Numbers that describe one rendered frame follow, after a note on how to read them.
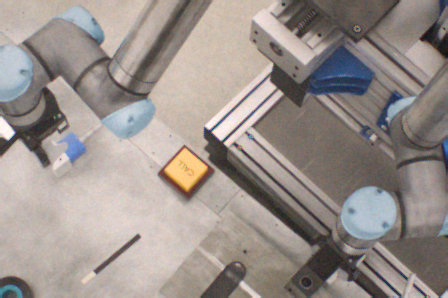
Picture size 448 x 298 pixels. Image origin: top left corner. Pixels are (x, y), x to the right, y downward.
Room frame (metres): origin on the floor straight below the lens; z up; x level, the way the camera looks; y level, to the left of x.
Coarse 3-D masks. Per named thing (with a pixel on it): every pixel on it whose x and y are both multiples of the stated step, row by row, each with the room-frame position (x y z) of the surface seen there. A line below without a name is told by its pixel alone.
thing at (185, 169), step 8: (184, 152) 0.55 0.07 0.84; (176, 160) 0.53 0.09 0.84; (184, 160) 0.53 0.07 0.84; (192, 160) 0.54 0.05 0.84; (168, 168) 0.52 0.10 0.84; (176, 168) 0.52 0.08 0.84; (184, 168) 0.52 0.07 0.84; (192, 168) 0.52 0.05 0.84; (200, 168) 0.52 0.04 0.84; (176, 176) 0.50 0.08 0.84; (184, 176) 0.50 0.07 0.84; (192, 176) 0.50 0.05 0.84; (200, 176) 0.51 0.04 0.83; (184, 184) 0.49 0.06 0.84; (192, 184) 0.49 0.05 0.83
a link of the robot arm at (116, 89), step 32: (160, 0) 0.57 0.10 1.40; (192, 0) 0.57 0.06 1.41; (128, 32) 0.55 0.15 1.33; (160, 32) 0.54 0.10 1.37; (96, 64) 0.53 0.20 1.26; (128, 64) 0.51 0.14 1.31; (160, 64) 0.51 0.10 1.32; (96, 96) 0.48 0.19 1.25; (128, 96) 0.48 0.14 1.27; (128, 128) 0.44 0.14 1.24
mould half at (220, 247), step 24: (216, 240) 0.37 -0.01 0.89; (240, 240) 0.38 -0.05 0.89; (192, 264) 0.32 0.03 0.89; (216, 264) 0.33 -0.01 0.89; (264, 264) 0.34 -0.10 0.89; (288, 264) 0.34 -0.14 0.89; (168, 288) 0.28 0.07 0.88; (192, 288) 0.28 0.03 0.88; (240, 288) 0.29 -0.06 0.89; (264, 288) 0.29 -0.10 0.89
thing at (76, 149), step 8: (96, 128) 0.58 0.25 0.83; (72, 136) 0.56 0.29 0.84; (88, 136) 0.57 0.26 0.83; (56, 144) 0.54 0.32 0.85; (72, 144) 0.54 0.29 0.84; (80, 144) 0.54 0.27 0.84; (64, 152) 0.52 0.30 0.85; (72, 152) 0.53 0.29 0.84; (80, 152) 0.53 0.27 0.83; (56, 160) 0.50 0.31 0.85; (64, 160) 0.50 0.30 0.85; (72, 160) 0.52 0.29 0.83; (56, 168) 0.49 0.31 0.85; (64, 168) 0.50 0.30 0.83
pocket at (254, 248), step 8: (248, 240) 0.38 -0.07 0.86; (256, 240) 0.38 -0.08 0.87; (240, 248) 0.37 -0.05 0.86; (248, 248) 0.37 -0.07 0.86; (256, 248) 0.37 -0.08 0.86; (264, 248) 0.37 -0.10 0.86; (272, 248) 0.37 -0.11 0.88; (248, 256) 0.35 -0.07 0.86; (256, 256) 0.36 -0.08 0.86; (264, 256) 0.36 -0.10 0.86
